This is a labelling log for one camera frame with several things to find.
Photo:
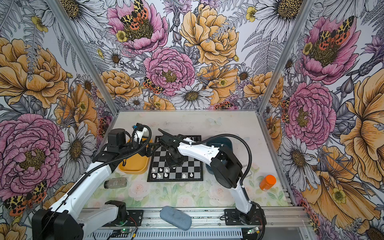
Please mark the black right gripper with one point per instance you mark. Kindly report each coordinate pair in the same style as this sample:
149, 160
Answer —
171, 165

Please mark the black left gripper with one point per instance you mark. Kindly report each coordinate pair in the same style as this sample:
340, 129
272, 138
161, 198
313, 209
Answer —
149, 152

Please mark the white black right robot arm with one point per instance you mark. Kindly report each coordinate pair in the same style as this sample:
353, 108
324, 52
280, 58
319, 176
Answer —
225, 165

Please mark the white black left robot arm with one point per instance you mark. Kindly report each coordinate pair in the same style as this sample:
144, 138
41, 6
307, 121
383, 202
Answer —
63, 219

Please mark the black white chessboard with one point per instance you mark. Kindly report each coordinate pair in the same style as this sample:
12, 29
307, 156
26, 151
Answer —
159, 171

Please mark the yellow plastic tray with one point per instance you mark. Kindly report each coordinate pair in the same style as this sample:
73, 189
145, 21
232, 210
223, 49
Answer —
136, 165

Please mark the grey metal small box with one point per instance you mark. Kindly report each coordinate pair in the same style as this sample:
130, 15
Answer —
115, 183

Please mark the teal plastic tray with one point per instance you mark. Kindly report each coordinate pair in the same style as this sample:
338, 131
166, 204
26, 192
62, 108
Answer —
219, 142

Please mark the grey blue oval pouch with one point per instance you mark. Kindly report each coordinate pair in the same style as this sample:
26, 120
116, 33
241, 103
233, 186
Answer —
176, 218

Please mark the orange plastic bottle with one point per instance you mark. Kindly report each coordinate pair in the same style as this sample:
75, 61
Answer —
268, 182

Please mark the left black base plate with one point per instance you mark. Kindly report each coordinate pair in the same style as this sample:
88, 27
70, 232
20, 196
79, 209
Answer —
133, 218

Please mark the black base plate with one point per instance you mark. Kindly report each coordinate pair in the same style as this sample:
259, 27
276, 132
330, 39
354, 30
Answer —
133, 218
255, 217

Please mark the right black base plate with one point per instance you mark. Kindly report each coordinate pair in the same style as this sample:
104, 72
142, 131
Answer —
255, 217

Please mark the aluminium front rail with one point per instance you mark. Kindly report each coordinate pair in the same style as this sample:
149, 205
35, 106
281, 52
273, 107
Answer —
286, 217

